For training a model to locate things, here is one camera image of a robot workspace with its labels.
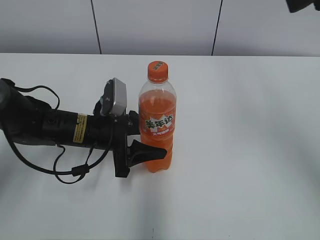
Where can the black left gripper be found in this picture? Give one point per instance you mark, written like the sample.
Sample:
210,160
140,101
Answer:
124,156

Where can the orange Mirinda soda bottle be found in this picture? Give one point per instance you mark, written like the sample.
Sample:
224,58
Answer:
157,115

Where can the orange bottle cap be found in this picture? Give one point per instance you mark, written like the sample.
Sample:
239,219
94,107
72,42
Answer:
158,72

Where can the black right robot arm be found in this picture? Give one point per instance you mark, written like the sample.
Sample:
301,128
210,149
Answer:
298,5

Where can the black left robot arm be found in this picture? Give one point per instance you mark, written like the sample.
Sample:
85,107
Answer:
26,120

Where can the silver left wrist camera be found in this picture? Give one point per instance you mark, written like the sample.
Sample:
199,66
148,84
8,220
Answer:
114,98

